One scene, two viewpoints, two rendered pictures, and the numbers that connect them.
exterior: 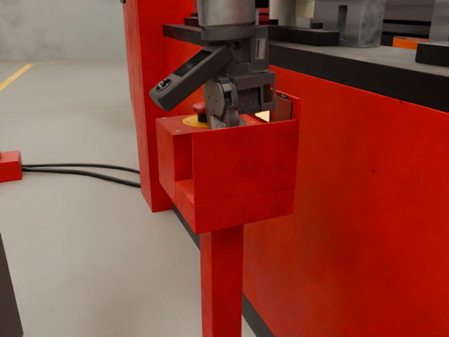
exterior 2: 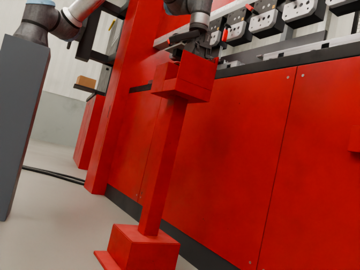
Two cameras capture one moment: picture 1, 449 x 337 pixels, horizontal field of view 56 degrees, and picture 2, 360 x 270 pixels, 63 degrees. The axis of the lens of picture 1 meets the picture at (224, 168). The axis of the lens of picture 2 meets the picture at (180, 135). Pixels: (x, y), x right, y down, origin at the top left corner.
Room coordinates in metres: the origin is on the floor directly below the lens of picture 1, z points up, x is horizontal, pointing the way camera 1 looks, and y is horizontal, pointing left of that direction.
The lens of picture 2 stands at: (-0.51, 0.14, 0.44)
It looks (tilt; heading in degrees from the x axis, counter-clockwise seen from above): 4 degrees up; 351
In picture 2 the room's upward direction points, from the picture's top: 13 degrees clockwise
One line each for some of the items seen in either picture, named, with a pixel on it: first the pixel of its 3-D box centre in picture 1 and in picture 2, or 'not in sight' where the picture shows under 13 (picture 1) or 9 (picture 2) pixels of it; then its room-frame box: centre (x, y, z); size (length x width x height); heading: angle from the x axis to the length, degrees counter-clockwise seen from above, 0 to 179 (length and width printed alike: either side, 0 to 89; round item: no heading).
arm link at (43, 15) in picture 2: not in sight; (40, 12); (0.92, 0.69, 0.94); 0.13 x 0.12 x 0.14; 144
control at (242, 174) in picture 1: (220, 146); (183, 75); (0.63, 0.01, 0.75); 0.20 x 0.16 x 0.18; 23
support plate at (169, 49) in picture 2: not in sight; (192, 55); (1.08, -0.07, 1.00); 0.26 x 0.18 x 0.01; 113
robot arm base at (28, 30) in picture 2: not in sight; (32, 35); (0.92, 0.69, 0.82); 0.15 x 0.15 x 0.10
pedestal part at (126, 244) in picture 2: not in sight; (136, 248); (0.62, 0.03, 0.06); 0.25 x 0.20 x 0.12; 113
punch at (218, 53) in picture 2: not in sight; (214, 55); (1.14, -0.21, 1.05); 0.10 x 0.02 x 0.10; 23
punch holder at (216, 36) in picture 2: not in sight; (216, 35); (1.16, -0.19, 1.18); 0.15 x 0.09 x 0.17; 23
